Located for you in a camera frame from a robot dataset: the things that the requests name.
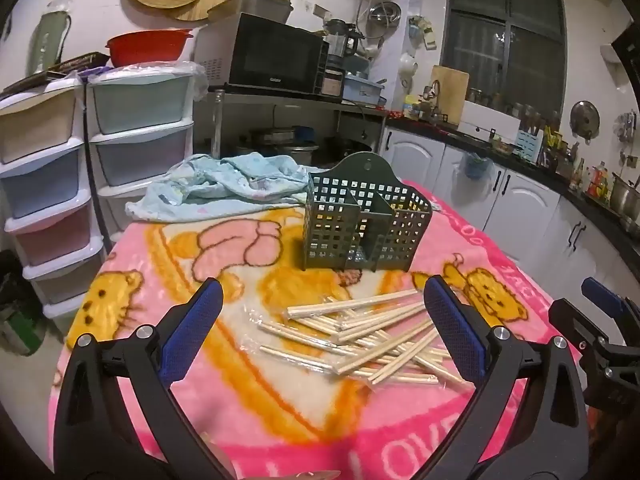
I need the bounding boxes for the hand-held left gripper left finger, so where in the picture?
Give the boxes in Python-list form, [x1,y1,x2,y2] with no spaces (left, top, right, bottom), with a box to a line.
[52,278,237,480]

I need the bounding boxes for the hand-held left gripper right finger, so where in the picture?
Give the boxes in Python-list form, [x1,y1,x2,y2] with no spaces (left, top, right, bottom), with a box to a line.
[410,275,592,480]

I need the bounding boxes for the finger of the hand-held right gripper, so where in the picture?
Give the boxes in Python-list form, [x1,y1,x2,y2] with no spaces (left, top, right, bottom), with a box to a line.
[547,299,640,409]
[581,276,640,346]

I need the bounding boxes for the pile of wooden chopsticks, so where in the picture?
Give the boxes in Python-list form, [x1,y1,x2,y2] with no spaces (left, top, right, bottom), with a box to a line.
[257,287,464,389]

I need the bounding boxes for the green perforated utensil holder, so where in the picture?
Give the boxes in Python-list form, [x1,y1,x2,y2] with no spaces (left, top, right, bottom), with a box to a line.
[300,151,434,272]

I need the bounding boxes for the hanging kitchen utensils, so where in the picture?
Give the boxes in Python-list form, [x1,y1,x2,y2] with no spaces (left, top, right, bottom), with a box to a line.
[614,109,640,144]

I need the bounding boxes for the black kitchen countertop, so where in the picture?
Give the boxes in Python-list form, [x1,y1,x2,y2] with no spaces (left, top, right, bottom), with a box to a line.
[386,110,640,267]

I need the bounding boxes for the pink printed blanket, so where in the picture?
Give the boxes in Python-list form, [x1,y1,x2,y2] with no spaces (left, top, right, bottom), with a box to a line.
[47,180,596,480]

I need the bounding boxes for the steel stock pot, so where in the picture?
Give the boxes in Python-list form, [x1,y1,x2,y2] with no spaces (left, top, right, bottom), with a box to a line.
[609,174,640,222]

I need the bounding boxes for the row of condiment bottles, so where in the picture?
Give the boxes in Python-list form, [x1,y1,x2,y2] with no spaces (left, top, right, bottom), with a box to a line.
[537,124,614,204]

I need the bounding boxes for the light blue printed cloth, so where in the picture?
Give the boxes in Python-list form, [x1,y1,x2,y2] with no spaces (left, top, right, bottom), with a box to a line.
[125,152,321,224]

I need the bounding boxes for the blue plastic bag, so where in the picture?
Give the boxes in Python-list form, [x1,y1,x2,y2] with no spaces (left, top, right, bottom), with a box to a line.
[459,152,494,181]

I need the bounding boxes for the blue knife block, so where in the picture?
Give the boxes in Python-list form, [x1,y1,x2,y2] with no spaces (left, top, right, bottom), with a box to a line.
[517,127,544,156]

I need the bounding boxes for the hanging steel pan lid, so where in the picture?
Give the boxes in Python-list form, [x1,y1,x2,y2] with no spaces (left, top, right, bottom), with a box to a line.
[569,99,601,139]

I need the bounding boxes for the white kitchen cabinets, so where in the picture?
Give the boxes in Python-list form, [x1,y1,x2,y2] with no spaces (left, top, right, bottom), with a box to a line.
[377,126,640,322]

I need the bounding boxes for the steel cooking pot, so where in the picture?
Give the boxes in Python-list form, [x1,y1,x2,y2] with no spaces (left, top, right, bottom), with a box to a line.
[250,127,321,169]

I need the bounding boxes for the white board behind sink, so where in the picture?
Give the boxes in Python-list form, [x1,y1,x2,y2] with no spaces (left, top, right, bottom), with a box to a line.
[458,99,524,136]

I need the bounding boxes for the row of glass jars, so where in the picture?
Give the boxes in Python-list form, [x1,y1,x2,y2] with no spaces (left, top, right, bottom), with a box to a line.
[467,87,562,119]

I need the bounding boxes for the metal faucet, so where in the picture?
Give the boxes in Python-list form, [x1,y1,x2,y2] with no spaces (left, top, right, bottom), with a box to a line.
[422,80,446,112]

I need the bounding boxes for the wooden cutting board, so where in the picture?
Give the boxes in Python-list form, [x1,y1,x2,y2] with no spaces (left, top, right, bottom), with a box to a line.
[429,64,470,129]

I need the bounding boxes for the metal shelf rack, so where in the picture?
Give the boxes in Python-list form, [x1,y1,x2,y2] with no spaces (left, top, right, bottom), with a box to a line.
[196,87,389,172]

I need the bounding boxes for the blue dish box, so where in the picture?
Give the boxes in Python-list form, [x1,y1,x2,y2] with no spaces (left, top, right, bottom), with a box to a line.
[345,74,386,107]

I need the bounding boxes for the grain storage jar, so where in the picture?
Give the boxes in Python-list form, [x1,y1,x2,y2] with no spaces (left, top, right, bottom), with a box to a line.
[322,67,346,97]

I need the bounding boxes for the red plastic basin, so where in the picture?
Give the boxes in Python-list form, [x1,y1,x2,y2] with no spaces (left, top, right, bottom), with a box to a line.
[105,29,194,69]

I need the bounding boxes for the black microwave oven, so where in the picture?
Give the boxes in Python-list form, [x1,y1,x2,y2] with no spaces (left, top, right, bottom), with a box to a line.
[194,12,331,95]

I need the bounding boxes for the dark framed window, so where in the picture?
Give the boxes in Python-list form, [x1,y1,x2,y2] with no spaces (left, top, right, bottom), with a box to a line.
[442,0,566,107]

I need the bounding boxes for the dark flat tray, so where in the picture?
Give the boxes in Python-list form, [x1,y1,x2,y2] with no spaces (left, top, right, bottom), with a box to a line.
[2,51,109,94]

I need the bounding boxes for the black blender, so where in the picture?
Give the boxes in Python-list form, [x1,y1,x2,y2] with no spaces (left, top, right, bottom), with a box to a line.
[322,19,364,62]

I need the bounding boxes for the hanging steel bowl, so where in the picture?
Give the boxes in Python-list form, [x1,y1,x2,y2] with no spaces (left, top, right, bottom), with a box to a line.
[367,1,403,39]

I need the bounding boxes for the metal baking pan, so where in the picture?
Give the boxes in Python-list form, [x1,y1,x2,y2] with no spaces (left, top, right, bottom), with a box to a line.
[207,0,294,26]

